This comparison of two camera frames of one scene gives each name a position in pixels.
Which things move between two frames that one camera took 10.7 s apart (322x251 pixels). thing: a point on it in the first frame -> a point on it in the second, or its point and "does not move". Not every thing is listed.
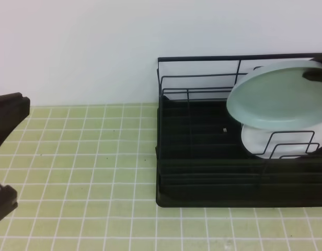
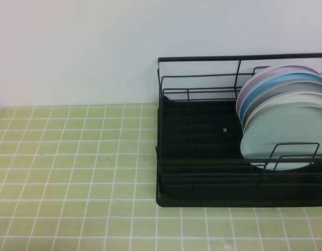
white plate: x=285 y=143 -> x=284 y=101
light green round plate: x=276 y=96 -> x=300 y=132
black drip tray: x=202 y=161 does not move
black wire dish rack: x=198 y=144 does not move
